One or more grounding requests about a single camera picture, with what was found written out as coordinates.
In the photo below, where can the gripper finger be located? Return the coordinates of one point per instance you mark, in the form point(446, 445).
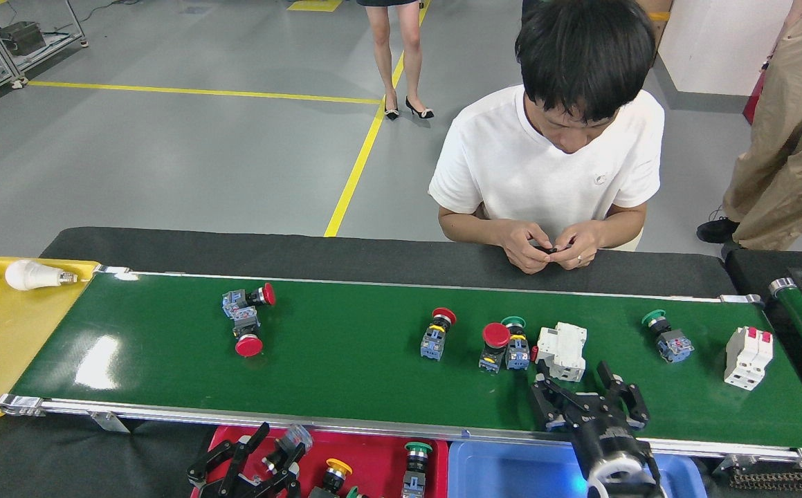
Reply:
point(228, 470)
point(283, 481)

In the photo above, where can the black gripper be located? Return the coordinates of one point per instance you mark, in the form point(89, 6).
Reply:
point(605, 429)

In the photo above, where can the white circuit breaker grey toggles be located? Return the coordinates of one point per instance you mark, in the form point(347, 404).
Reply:
point(563, 346)

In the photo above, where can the small black part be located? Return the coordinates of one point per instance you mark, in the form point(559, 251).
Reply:
point(551, 247)

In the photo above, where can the white circuit breaker red toggles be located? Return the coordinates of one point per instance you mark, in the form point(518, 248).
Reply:
point(746, 360)

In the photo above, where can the person's right forearm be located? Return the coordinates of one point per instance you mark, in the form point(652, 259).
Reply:
point(470, 228)

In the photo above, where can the person's left forearm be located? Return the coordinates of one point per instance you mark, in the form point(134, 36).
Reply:
point(625, 221)

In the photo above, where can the long green conveyor belt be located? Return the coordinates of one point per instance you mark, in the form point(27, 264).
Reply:
point(373, 373)

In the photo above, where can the person's left hand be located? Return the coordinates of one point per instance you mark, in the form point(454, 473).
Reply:
point(584, 242)

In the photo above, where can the person's right hand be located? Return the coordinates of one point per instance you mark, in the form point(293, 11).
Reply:
point(522, 245)

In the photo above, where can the red plastic bin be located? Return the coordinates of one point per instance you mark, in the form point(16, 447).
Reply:
point(373, 463)

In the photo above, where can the blue plastic bin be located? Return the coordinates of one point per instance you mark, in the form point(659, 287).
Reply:
point(511, 474)

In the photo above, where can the seated person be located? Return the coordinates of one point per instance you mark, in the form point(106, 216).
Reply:
point(546, 166)

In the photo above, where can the white light bulb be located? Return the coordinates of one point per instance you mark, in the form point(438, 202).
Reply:
point(30, 274)

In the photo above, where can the red fire extinguisher box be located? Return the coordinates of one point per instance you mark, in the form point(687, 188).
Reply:
point(753, 104)

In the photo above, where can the cardboard box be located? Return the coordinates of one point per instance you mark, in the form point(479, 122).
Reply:
point(660, 7)

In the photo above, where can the metal shelf rack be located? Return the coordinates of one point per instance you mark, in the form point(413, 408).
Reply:
point(55, 45)

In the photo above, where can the grey metal box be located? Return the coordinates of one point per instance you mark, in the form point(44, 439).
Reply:
point(21, 38)

